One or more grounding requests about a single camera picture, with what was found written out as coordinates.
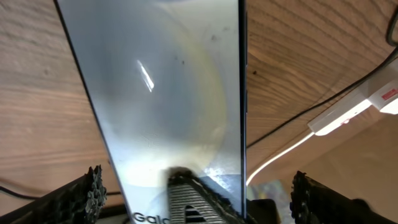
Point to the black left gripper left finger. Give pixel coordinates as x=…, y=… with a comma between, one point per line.
x=80, y=201

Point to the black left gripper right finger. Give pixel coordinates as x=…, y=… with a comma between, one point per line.
x=315, y=203

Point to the Samsung Galaxy smartphone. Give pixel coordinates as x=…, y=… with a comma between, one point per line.
x=166, y=81

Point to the white power strip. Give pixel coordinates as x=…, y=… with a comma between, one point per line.
x=351, y=105

